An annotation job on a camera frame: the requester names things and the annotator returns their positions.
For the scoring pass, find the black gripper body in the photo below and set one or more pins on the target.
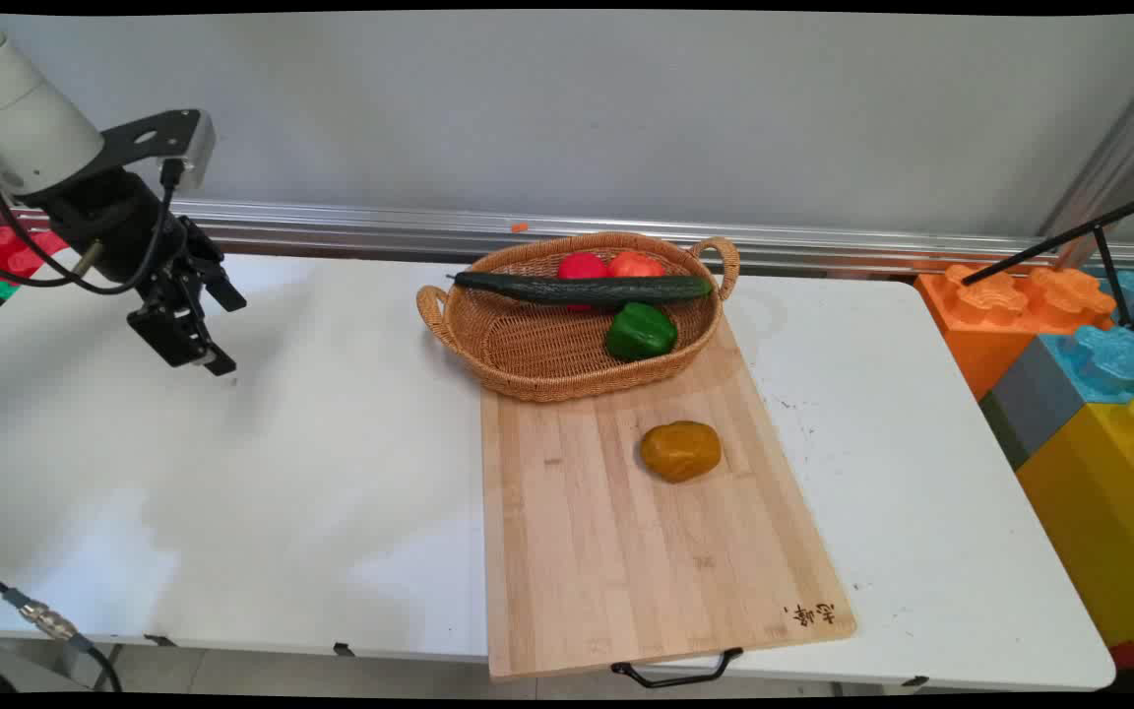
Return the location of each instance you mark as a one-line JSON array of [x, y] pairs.
[[119, 231]]

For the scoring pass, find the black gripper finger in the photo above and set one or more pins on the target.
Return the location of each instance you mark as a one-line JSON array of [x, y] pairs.
[[215, 276], [173, 320]]

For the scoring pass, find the long dark green cucumber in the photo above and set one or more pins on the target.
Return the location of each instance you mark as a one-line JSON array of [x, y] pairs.
[[587, 289]]

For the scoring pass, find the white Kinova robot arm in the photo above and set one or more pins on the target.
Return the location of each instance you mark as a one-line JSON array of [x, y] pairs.
[[18, 110]]

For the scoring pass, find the large red toy block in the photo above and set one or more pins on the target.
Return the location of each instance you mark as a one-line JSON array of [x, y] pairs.
[[6, 251]]

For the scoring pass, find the woven wicker basket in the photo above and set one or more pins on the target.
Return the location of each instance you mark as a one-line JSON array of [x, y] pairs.
[[537, 350]]

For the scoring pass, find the red toy tomato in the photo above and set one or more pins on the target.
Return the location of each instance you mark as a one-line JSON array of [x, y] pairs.
[[582, 265]]

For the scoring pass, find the orange-red toy tomato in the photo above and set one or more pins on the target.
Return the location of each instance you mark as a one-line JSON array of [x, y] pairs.
[[636, 263]]

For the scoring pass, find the green toy bell pepper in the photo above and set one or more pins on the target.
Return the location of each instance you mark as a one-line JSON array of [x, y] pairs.
[[640, 333]]

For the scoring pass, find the wooden cutting board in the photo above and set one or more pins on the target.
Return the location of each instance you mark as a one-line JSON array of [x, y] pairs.
[[626, 551]]

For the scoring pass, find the yellow-brown toy potato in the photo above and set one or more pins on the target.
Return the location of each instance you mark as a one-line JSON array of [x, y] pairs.
[[680, 451]]

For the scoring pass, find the large orange toy block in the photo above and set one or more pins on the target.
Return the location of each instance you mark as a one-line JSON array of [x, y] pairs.
[[995, 325]]

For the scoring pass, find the large grey toy block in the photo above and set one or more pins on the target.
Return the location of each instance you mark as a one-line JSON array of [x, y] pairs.
[[1035, 399]]

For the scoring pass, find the black tripod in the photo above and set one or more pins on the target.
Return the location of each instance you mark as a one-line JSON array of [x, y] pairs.
[[1069, 236]]

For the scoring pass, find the large blue toy block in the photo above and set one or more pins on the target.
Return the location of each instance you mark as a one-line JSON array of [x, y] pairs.
[[1113, 359]]

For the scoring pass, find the large yellow toy block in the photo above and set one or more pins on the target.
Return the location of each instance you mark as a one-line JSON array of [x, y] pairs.
[[1099, 512]]

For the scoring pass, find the silver black wrist camera mount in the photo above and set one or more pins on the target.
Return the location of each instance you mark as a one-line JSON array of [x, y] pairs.
[[178, 136]]

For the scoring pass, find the aluminium wall rail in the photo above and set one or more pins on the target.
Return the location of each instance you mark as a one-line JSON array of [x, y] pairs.
[[350, 228]]

